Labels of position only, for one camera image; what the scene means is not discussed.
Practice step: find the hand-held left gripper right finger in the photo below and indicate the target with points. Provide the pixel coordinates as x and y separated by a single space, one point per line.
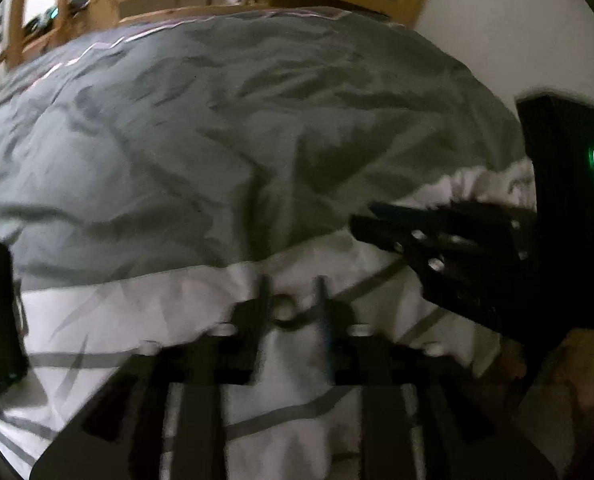
323 310

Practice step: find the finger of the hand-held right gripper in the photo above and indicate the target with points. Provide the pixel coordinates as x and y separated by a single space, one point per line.
457 270
467 210

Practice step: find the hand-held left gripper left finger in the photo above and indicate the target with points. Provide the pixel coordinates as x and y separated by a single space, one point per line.
264 310

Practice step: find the person's right hand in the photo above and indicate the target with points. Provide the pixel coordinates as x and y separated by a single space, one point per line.
577 365

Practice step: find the grey and white striped duvet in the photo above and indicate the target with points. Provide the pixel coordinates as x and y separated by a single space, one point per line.
177 160

